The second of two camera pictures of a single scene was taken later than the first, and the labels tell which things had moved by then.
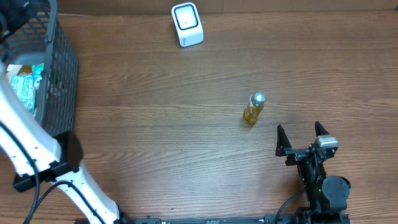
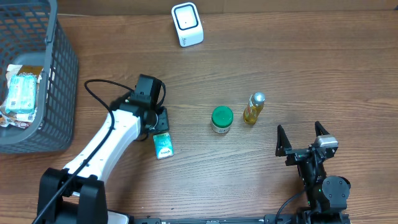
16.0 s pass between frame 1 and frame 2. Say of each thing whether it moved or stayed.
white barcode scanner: stayed
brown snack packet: stayed
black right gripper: stayed
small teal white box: moved
